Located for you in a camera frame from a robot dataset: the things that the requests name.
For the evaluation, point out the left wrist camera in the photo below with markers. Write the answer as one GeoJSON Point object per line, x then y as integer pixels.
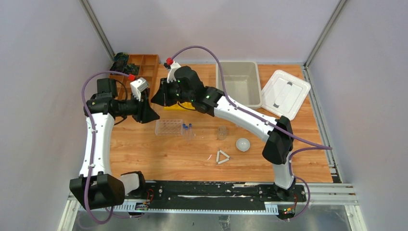
{"type": "Point", "coordinates": [140, 89]}

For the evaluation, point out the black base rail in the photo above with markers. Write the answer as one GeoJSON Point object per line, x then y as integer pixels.
{"type": "Point", "coordinates": [214, 195]}

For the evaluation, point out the wooden compartment tray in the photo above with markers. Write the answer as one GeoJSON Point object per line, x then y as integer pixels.
{"type": "Point", "coordinates": [139, 65]}

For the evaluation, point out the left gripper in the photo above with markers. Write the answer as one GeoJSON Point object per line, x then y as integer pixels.
{"type": "Point", "coordinates": [141, 109]}

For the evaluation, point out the white clay triangle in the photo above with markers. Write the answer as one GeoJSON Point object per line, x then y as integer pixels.
{"type": "Point", "coordinates": [222, 157]}

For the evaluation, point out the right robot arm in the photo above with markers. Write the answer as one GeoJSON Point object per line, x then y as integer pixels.
{"type": "Point", "coordinates": [183, 85]}

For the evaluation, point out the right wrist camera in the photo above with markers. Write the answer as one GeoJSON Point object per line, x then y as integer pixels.
{"type": "Point", "coordinates": [172, 66]}

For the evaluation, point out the small glass flask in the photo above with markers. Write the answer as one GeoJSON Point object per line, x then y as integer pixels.
{"type": "Point", "coordinates": [222, 133]}

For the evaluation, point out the white porcelain dish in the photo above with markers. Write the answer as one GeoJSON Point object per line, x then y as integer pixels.
{"type": "Point", "coordinates": [243, 144]}

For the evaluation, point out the clear plastic tube rack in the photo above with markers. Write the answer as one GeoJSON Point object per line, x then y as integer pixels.
{"type": "Point", "coordinates": [166, 127]}

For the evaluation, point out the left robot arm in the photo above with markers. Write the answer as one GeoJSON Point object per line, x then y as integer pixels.
{"type": "Point", "coordinates": [95, 186]}

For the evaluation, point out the yellow test tube rack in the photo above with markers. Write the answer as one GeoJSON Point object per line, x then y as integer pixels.
{"type": "Point", "coordinates": [186, 106]}

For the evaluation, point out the grey plastic bin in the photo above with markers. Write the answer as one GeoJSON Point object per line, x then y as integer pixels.
{"type": "Point", "coordinates": [241, 81]}

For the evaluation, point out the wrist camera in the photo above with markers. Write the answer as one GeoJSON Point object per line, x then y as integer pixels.
{"type": "Point", "coordinates": [172, 66]}
{"type": "Point", "coordinates": [140, 89]}

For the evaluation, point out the white bin lid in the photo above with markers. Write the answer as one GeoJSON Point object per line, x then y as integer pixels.
{"type": "Point", "coordinates": [284, 94]}

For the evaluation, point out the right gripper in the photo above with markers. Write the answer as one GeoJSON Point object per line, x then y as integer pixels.
{"type": "Point", "coordinates": [162, 97]}

